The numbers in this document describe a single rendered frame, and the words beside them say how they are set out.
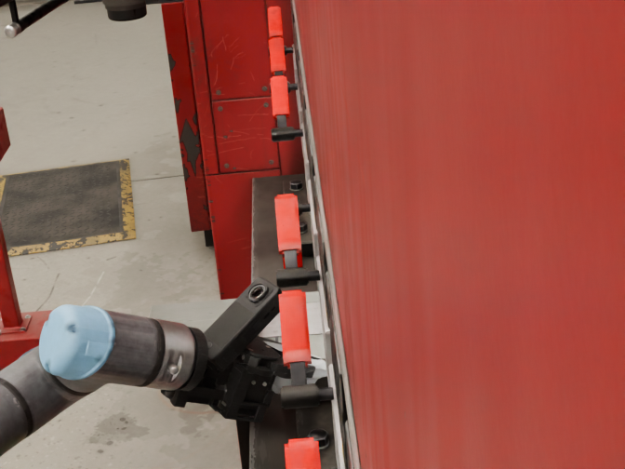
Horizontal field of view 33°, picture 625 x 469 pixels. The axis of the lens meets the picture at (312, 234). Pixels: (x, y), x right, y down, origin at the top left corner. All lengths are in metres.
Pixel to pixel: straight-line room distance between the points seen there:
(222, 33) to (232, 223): 0.42
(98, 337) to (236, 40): 1.17
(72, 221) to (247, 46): 2.30
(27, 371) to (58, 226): 3.18
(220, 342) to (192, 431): 1.82
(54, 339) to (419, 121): 0.95
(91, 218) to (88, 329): 3.28
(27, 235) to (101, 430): 1.42
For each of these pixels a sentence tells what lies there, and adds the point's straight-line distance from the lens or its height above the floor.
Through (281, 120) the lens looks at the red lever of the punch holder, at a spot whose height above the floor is 1.27.
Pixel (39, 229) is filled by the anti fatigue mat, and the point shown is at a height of 0.01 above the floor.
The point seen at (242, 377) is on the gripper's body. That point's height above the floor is 1.08.
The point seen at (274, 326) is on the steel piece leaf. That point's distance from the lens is 1.43.
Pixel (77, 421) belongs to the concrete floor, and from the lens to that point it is 3.12.
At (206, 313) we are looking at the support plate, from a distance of 1.48.
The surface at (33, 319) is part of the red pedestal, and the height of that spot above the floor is 0.12.
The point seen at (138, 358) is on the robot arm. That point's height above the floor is 1.15.
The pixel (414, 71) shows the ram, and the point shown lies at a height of 1.67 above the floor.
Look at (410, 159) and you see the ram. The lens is 0.18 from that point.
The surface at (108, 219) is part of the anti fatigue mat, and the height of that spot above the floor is 0.02.
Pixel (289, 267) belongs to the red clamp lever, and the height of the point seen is 1.26.
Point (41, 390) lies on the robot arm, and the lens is 1.15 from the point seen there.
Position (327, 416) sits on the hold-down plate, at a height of 0.90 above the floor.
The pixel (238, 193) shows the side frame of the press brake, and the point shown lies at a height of 0.84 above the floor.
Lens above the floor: 1.72
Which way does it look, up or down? 25 degrees down
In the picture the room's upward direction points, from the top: 4 degrees counter-clockwise
